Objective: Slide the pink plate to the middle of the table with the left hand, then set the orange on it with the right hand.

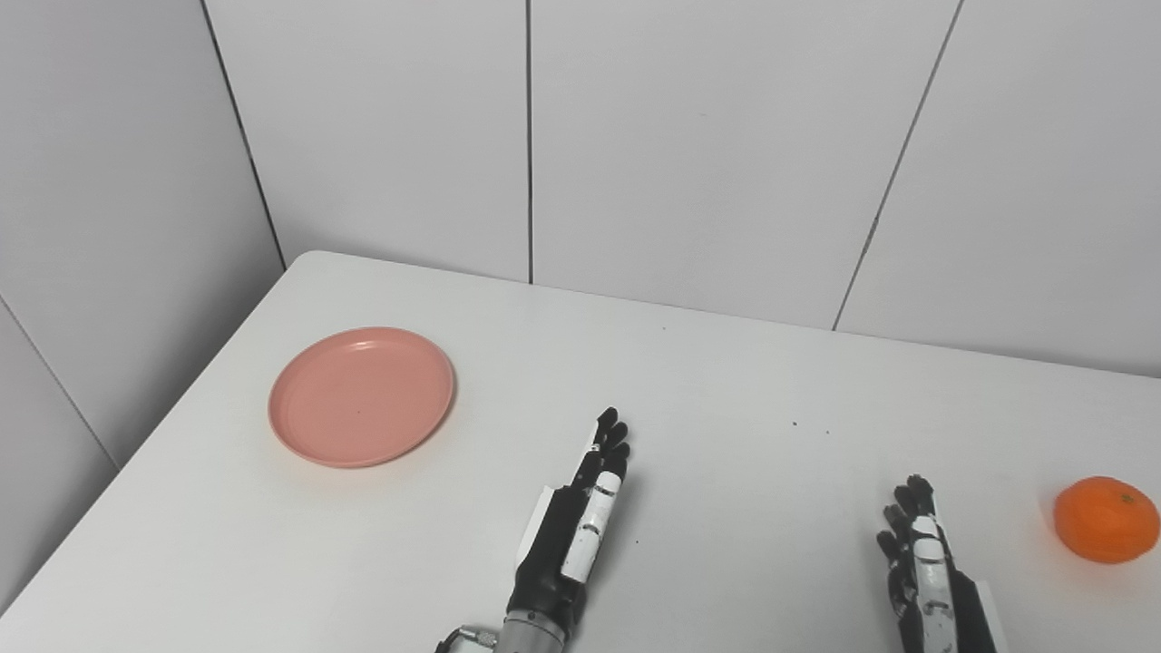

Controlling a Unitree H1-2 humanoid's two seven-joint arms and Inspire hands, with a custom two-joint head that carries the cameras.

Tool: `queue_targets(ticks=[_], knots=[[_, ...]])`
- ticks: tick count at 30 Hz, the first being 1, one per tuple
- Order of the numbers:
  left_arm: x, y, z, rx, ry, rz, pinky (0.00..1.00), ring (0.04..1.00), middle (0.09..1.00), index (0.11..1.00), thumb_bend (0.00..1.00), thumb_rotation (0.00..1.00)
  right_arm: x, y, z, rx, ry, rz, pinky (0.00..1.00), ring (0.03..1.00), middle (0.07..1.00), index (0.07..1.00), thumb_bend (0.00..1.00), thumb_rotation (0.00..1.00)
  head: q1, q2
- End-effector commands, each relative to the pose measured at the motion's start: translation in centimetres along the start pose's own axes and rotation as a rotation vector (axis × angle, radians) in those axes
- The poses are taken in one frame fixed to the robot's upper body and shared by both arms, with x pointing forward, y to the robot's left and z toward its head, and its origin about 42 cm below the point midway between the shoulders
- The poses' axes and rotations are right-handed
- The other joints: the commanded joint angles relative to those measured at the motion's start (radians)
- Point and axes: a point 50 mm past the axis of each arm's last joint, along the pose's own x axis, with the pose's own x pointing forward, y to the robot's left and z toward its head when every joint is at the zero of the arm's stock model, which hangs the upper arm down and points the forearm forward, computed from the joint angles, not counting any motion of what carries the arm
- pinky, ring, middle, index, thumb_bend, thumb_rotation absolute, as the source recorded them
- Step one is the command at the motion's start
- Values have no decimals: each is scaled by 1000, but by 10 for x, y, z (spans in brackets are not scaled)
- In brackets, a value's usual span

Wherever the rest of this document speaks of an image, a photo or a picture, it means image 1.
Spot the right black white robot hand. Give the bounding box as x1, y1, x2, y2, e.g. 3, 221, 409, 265
876, 474, 1010, 653

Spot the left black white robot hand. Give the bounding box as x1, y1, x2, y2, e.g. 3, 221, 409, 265
506, 407, 632, 638

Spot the orange fruit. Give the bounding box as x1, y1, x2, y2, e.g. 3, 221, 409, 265
1053, 476, 1161, 565

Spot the pink round plate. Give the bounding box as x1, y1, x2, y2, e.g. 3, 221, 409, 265
268, 326, 456, 470

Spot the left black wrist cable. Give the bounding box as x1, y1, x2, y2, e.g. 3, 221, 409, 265
435, 625, 502, 653

